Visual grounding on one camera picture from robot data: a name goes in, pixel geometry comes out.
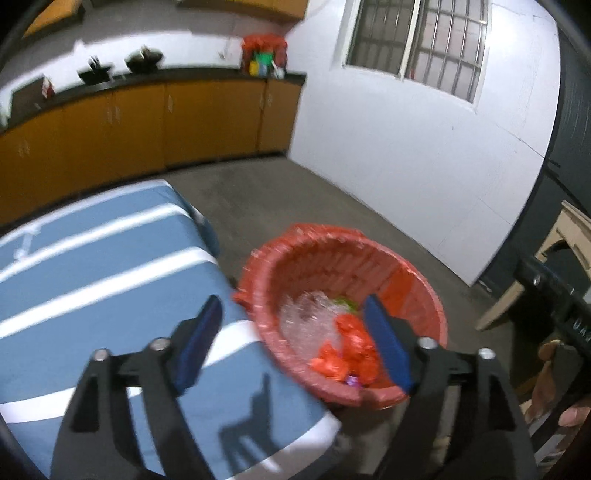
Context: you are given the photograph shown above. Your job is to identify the black kitchen countertop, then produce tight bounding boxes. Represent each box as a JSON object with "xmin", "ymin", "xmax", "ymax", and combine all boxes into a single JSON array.
[{"xmin": 0, "ymin": 65, "xmax": 308, "ymax": 134}]

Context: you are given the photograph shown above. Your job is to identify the barred window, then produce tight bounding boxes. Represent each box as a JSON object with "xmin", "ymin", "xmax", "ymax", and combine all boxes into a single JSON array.
[{"xmin": 342, "ymin": 0, "xmax": 490, "ymax": 103}]

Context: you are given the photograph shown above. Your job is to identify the red bag of groceries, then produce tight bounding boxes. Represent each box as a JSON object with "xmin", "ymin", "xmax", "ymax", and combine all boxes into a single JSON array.
[{"xmin": 240, "ymin": 34, "xmax": 289, "ymax": 77}]

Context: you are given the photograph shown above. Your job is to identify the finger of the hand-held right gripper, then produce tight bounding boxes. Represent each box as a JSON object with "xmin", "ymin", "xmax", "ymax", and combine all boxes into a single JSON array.
[{"xmin": 513, "ymin": 257, "xmax": 578, "ymax": 320}]

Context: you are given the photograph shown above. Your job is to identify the large clear plastic bag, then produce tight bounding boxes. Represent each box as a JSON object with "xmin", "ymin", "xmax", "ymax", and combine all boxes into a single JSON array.
[{"xmin": 277, "ymin": 291, "xmax": 345, "ymax": 358}]

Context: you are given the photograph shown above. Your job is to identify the orange lower kitchen cabinets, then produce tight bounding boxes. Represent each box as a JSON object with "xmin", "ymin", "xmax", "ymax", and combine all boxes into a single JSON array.
[{"xmin": 0, "ymin": 76, "xmax": 305, "ymax": 227}]

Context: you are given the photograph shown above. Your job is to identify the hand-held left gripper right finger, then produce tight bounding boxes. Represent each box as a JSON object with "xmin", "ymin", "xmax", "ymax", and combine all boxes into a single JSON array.
[{"xmin": 364, "ymin": 295, "xmax": 539, "ymax": 480}]

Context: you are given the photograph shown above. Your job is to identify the orange upper wall cabinet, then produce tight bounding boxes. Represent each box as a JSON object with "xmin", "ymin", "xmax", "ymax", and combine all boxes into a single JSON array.
[
  {"xmin": 178, "ymin": 0, "xmax": 309, "ymax": 19},
  {"xmin": 21, "ymin": 0, "xmax": 86, "ymax": 38}
]

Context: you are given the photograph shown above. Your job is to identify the red plastic bag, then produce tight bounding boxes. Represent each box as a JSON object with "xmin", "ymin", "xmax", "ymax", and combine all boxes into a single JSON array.
[
  {"xmin": 345, "ymin": 342, "xmax": 380, "ymax": 386},
  {"xmin": 308, "ymin": 340, "xmax": 350, "ymax": 380},
  {"xmin": 335, "ymin": 314, "xmax": 370, "ymax": 344}
]

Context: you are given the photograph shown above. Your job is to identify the person's right hand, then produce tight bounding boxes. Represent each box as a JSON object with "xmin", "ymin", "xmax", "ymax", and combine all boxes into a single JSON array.
[{"xmin": 519, "ymin": 339, "xmax": 591, "ymax": 428}]

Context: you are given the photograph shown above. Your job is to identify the red woven plastic basket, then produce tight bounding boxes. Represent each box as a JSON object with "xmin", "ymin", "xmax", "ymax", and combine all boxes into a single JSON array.
[{"xmin": 232, "ymin": 223, "xmax": 450, "ymax": 411}]

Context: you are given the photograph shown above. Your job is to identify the blue white striped tablecloth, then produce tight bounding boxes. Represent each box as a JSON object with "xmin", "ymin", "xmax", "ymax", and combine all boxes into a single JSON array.
[{"xmin": 0, "ymin": 179, "xmax": 342, "ymax": 480}]

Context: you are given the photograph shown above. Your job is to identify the beige plastic stool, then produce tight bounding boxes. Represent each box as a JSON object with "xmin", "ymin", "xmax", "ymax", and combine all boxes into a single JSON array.
[{"xmin": 475, "ymin": 200, "xmax": 591, "ymax": 330}]

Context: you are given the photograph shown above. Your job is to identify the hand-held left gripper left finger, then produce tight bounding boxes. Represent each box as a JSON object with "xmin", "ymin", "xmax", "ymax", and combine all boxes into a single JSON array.
[{"xmin": 50, "ymin": 294, "xmax": 223, "ymax": 480}]

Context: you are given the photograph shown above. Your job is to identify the black pot with lid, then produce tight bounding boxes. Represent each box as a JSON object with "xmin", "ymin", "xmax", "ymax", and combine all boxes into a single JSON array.
[{"xmin": 124, "ymin": 46, "xmax": 165, "ymax": 73}]

